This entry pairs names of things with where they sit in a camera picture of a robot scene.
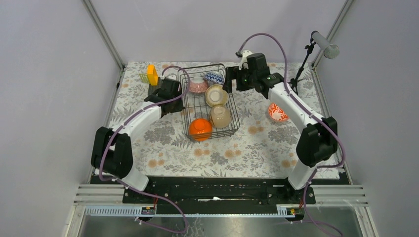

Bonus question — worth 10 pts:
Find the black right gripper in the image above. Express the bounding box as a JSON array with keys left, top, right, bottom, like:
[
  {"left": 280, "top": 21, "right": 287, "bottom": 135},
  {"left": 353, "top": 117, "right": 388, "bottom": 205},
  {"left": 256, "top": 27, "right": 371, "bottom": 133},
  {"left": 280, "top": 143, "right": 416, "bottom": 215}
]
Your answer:
[{"left": 222, "top": 66, "right": 257, "bottom": 93}]

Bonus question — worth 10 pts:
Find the blue zigzag orange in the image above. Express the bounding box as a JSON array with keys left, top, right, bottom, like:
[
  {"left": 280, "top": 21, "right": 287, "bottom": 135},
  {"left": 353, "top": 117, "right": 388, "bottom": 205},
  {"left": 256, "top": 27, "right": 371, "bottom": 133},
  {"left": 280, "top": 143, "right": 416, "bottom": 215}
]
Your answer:
[{"left": 204, "top": 72, "right": 225, "bottom": 85}]

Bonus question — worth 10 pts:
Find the white bowl red floral pattern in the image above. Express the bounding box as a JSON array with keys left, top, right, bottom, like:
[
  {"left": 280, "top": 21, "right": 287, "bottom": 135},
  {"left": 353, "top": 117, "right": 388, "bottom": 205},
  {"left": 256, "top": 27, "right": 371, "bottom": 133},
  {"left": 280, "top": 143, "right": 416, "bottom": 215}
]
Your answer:
[{"left": 268, "top": 103, "right": 289, "bottom": 122}]

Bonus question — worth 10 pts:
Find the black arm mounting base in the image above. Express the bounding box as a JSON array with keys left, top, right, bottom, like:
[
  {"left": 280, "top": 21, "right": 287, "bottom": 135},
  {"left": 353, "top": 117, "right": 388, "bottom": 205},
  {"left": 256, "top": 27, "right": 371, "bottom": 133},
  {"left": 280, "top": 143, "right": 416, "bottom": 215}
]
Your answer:
[{"left": 90, "top": 175, "right": 351, "bottom": 216}]

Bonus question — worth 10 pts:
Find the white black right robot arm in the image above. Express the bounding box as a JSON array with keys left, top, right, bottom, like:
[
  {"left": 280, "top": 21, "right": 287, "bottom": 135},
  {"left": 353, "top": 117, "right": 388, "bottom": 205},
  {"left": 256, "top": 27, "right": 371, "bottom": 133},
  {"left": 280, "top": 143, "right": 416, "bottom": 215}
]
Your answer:
[{"left": 223, "top": 50, "right": 337, "bottom": 203}]

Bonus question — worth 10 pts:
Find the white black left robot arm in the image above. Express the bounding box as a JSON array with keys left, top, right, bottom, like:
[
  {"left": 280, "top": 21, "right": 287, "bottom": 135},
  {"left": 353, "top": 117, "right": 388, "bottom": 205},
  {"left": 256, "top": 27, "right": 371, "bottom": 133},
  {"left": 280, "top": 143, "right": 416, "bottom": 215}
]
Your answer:
[{"left": 91, "top": 78, "right": 184, "bottom": 203}]

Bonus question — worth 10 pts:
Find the orange plastic block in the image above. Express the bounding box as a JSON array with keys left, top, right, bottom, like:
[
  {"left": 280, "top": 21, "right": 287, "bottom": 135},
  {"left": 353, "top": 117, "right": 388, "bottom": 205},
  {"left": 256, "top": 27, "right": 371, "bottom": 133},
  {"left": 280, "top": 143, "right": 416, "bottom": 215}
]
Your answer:
[{"left": 147, "top": 65, "right": 159, "bottom": 86}]

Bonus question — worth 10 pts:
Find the green yellow grid plate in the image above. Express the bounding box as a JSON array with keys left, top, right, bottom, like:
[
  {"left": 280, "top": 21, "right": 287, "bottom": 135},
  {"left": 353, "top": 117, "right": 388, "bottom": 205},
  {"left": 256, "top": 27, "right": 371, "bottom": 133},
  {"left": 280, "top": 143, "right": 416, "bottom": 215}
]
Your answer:
[{"left": 139, "top": 74, "right": 149, "bottom": 83}]

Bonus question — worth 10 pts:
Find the beige speckled bowl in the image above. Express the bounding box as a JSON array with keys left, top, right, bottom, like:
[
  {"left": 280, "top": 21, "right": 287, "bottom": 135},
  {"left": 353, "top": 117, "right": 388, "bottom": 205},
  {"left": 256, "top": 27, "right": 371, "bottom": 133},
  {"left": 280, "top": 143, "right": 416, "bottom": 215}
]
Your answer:
[{"left": 205, "top": 84, "right": 228, "bottom": 107}]

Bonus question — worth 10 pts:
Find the pink patterned bowl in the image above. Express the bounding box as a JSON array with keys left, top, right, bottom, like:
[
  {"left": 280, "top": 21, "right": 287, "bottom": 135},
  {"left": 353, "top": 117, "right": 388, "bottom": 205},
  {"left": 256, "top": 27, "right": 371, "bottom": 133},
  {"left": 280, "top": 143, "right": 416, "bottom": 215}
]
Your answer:
[{"left": 188, "top": 76, "right": 209, "bottom": 93}]

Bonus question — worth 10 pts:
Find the beige bowl with leaf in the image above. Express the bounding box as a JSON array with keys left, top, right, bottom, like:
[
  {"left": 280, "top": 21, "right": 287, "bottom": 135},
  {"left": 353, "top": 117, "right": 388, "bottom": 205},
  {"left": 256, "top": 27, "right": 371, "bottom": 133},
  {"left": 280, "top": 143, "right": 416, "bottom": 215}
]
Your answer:
[{"left": 209, "top": 105, "right": 232, "bottom": 128}]

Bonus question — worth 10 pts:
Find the orange glossy bowl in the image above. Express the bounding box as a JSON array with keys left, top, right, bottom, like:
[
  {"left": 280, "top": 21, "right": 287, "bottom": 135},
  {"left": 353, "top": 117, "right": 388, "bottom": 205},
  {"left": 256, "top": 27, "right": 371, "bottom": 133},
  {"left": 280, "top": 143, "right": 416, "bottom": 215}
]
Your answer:
[{"left": 188, "top": 118, "right": 212, "bottom": 142}]

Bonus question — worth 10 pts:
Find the floral patterned table mat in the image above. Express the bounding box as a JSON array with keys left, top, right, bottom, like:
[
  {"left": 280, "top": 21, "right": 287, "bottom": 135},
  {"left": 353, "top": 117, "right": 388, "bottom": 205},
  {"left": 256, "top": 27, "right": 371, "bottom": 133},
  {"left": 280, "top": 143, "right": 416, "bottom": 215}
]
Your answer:
[{"left": 110, "top": 62, "right": 322, "bottom": 178}]

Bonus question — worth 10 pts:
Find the silver microphone on black stand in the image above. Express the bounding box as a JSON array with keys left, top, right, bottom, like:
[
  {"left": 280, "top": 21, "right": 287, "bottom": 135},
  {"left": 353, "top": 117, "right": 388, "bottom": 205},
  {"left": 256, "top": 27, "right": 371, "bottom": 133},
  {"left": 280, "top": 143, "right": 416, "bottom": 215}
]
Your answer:
[{"left": 290, "top": 31, "right": 340, "bottom": 95}]

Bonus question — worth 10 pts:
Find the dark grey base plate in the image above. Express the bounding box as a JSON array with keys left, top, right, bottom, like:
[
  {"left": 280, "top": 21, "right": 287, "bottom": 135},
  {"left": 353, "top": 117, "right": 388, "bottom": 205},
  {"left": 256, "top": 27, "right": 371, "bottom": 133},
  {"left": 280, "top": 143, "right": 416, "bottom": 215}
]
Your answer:
[{"left": 147, "top": 83, "right": 162, "bottom": 95}]

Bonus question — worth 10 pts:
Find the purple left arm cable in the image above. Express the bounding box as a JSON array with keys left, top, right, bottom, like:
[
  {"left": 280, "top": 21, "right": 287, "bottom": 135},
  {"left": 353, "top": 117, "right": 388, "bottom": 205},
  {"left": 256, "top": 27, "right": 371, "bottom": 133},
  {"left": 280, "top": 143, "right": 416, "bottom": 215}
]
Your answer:
[{"left": 98, "top": 65, "right": 191, "bottom": 235}]

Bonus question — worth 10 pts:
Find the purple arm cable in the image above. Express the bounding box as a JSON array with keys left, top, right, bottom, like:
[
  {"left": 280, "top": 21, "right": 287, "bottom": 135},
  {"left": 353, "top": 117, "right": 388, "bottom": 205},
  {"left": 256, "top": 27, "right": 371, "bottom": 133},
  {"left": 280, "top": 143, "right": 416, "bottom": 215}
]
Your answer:
[
  {"left": 98, "top": 65, "right": 191, "bottom": 235},
  {"left": 235, "top": 33, "right": 347, "bottom": 236}
]

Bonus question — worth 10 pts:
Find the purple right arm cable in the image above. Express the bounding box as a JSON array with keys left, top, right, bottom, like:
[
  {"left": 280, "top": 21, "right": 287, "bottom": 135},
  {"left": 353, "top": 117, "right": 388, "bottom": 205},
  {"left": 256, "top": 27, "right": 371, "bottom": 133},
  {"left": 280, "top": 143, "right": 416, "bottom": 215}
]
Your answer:
[{"left": 235, "top": 33, "right": 347, "bottom": 236}]

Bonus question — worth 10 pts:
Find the black wire dish rack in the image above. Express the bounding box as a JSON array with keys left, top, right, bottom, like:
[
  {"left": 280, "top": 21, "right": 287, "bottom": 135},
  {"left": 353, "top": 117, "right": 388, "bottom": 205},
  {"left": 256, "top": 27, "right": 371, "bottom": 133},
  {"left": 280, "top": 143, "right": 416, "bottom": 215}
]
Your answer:
[{"left": 177, "top": 63, "right": 240, "bottom": 142}]

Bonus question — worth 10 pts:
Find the aluminium frame rail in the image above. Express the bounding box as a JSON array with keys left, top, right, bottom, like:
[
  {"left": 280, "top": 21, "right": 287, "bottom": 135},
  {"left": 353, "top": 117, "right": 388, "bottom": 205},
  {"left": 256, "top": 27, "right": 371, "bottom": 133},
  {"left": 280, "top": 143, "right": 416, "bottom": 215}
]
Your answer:
[{"left": 81, "top": 0, "right": 125, "bottom": 71}]

